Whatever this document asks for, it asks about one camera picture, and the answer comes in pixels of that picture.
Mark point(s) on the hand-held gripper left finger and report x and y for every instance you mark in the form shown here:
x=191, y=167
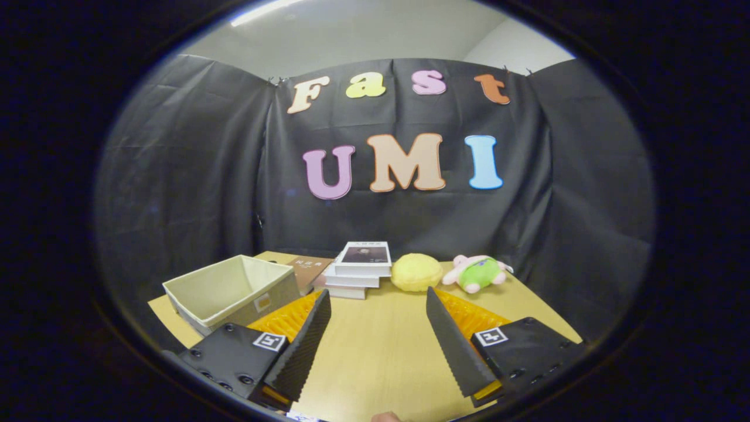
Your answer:
x=302, y=346

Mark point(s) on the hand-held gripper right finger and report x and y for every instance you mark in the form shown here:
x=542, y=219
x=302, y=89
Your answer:
x=454, y=346

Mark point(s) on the white striped shoe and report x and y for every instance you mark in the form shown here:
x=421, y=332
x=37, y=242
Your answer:
x=304, y=418

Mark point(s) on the grey fabric storage box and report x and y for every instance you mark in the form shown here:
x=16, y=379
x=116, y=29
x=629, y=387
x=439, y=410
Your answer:
x=234, y=287

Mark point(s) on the brown book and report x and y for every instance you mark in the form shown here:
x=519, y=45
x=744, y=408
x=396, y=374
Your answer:
x=309, y=271

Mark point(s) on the pink and green plush toy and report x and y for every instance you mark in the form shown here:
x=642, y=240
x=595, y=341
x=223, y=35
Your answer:
x=477, y=272

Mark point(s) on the yellow round plush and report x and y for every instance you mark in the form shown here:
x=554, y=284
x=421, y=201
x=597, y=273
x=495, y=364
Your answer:
x=416, y=272

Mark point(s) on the white book with portrait cover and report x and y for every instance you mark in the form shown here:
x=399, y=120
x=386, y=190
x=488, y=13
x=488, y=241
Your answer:
x=364, y=257

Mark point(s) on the black backdrop cloth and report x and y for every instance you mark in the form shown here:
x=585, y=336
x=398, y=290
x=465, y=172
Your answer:
x=410, y=217

